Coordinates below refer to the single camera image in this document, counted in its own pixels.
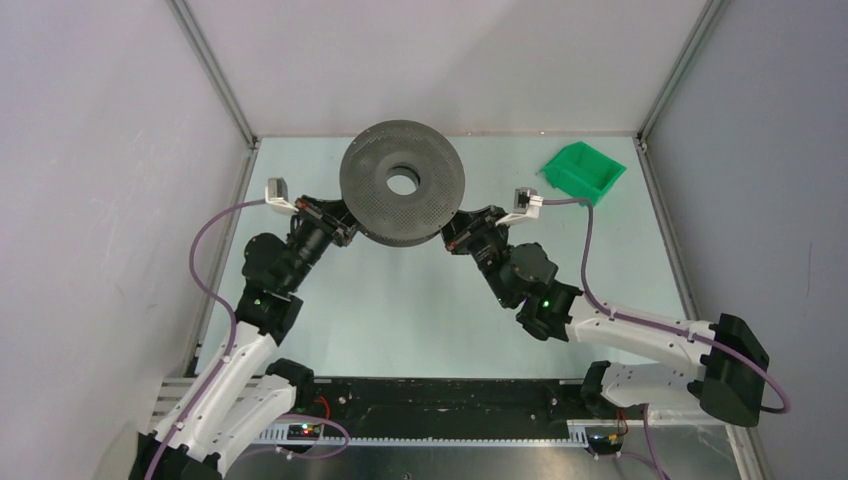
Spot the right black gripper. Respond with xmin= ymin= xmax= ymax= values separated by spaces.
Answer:
xmin=432 ymin=205 xmax=514 ymax=307

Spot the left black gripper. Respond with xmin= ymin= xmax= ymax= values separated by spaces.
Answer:
xmin=281 ymin=195 xmax=377 ymax=292

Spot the black cable spool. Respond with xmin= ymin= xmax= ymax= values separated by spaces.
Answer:
xmin=339 ymin=120 xmax=465 ymax=248

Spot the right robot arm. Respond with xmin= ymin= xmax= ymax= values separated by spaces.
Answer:
xmin=441 ymin=206 xmax=776 ymax=427

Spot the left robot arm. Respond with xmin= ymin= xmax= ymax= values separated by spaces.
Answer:
xmin=129 ymin=196 xmax=357 ymax=479

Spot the green plastic bin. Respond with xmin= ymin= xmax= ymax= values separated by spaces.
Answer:
xmin=539 ymin=141 xmax=626 ymax=206

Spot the left circuit board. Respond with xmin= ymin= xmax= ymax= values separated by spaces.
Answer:
xmin=286 ymin=423 xmax=323 ymax=442

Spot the circuit board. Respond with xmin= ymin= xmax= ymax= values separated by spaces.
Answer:
xmin=586 ymin=434 xmax=626 ymax=457
xmin=286 ymin=423 xmax=323 ymax=442

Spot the right circuit board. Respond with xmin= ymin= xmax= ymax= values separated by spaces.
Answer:
xmin=586 ymin=434 xmax=626 ymax=457

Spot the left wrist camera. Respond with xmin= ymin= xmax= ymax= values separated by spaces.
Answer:
xmin=265 ymin=177 xmax=298 ymax=216

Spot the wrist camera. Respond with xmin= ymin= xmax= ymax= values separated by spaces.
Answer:
xmin=495 ymin=187 xmax=544 ymax=226
xmin=265 ymin=177 xmax=298 ymax=216

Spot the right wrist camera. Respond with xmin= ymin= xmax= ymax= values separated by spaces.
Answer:
xmin=495 ymin=187 xmax=544 ymax=226

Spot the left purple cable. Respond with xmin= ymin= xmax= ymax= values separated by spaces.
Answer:
xmin=142 ymin=198 xmax=270 ymax=480

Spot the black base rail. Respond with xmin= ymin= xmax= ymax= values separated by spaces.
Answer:
xmin=293 ymin=377 xmax=619 ymax=441

